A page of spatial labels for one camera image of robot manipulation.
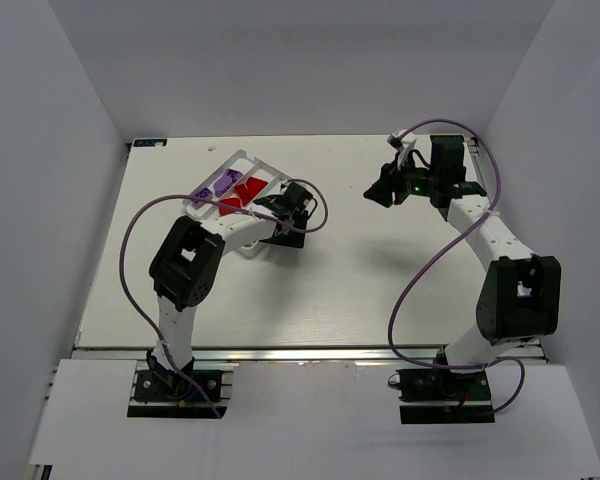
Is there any red lego brick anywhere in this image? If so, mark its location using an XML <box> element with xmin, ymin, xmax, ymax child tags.
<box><xmin>234</xmin><ymin>184</ymin><xmax>254</xmax><ymax>207</ymax></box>
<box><xmin>244</xmin><ymin>177</ymin><xmax>268</xmax><ymax>196</ymax></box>

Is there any white divided tray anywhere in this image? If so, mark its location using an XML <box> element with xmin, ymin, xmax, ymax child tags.
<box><xmin>182</xmin><ymin>150</ymin><xmax>290</xmax><ymax>258</ymax></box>

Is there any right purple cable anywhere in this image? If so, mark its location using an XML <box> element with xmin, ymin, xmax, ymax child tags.
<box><xmin>388</xmin><ymin>118</ymin><xmax>526</xmax><ymax>414</ymax></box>

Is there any purple cable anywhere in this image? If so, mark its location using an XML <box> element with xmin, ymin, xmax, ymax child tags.
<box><xmin>118</xmin><ymin>178</ymin><xmax>330</xmax><ymax>419</ymax></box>
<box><xmin>388</xmin><ymin>118</ymin><xmax>526</xmax><ymax>414</ymax></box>

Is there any red rounded lego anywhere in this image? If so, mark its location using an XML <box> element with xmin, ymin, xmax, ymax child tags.
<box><xmin>218</xmin><ymin>197</ymin><xmax>242</xmax><ymax>216</ymax></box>

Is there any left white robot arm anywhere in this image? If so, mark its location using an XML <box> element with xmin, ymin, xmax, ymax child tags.
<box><xmin>147</xmin><ymin>180</ymin><xmax>317</xmax><ymax>398</ymax></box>

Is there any purple rounded lego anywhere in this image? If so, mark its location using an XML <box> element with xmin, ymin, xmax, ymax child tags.
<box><xmin>213</xmin><ymin>175</ymin><xmax>233</xmax><ymax>197</ymax></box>

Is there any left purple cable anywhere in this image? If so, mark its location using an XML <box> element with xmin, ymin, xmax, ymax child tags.
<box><xmin>118</xmin><ymin>178</ymin><xmax>330</xmax><ymax>419</ymax></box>

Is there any purple lego brick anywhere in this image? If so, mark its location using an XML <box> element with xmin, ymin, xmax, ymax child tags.
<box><xmin>190</xmin><ymin>188</ymin><xmax>213</xmax><ymax>208</ymax></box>

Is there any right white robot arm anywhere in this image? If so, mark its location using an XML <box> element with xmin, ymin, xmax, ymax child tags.
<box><xmin>363</xmin><ymin>133</ymin><xmax>562</xmax><ymax>374</ymax></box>

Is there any aluminium table frame rail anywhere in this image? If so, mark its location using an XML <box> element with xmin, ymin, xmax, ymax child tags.
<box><xmin>72</xmin><ymin>344</ymin><xmax>549</xmax><ymax>365</ymax></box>

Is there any left blue label sticker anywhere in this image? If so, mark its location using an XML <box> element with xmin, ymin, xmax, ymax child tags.
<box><xmin>132</xmin><ymin>138</ymin><xmax>167</xmax><ymax>148</ymax></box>

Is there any purple arched lego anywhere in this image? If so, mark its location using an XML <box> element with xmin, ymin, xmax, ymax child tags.
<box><xmin>225</xmin><ymin>169</ymin><xmax>242</xmax><ymax>180</ymax></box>

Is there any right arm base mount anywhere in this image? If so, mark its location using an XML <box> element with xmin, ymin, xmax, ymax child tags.
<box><xmin>387</xmin><ymin>369</ymin><xmax>495</xmax><ymax>425</ymax></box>

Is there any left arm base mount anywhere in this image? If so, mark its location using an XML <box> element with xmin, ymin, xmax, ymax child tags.
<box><xmin>127</xmin><ymin>366</ymin><xmax>233</xmax><ymax>420</ymax></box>

